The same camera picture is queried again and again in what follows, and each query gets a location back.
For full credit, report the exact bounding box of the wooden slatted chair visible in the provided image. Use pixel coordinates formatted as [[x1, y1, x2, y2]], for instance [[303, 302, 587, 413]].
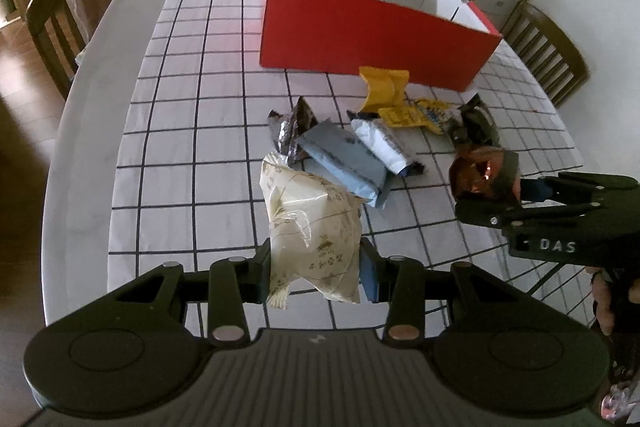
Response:
[[502, 2, 590, 108]]

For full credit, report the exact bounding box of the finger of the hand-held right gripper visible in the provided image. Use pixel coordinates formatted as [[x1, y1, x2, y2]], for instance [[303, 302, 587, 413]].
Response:
[[456, 199, 601, 228], [520, 173, 640, 208]]

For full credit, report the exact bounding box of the red cardboard box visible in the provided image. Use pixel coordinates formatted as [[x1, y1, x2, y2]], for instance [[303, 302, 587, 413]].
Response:
[[259, 0, 503, 92]]

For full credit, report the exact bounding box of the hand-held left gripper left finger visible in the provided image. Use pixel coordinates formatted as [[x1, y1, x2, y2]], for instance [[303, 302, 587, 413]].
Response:
[[107, 240, 273, 348]]

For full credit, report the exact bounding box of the cream snack bag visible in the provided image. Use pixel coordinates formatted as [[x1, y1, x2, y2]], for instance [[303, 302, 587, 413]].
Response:
[[260, 152, 365, 311]]

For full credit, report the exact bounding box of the wooden chair with towel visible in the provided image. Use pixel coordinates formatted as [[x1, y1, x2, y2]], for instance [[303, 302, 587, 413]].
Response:
[[25, 0, 152, 100]]

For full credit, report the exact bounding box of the yellow and blue packet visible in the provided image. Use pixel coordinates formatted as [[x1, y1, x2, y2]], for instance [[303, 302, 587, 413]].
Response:
[[378, 98, 458, 135]]

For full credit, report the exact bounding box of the silver and dark snack packet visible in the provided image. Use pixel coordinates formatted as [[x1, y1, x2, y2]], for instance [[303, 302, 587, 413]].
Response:
[[267, 96, 319, 165]]

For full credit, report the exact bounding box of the blue-grey snack packet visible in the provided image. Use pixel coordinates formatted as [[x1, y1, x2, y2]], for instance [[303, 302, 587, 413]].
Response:
[[298, 118, 396, 210]]

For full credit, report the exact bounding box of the dark green snack packet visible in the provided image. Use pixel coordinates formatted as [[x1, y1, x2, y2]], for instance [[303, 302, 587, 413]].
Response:
[[446, 93, 501, 150]]

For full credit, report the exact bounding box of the brown and red snack packet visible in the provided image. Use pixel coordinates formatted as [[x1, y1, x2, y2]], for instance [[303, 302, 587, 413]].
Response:
[[448, 147, 523, 208]]

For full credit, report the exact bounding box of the person's right hand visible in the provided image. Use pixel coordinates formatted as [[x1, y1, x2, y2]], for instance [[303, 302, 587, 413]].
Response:
[[590, 267, 640, 338]]

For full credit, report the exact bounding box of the white and navy snack packet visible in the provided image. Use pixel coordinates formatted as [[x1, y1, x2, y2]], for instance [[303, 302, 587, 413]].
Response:
[[346, 109, 426, 178]]

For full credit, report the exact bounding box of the yellow snack packet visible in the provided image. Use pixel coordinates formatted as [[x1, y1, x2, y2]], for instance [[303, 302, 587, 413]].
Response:
[[359, 66, 410, 114]]

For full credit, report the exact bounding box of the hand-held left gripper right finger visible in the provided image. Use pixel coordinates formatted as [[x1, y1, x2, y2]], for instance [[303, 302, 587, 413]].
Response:
[[357, 237, 532, 345]]

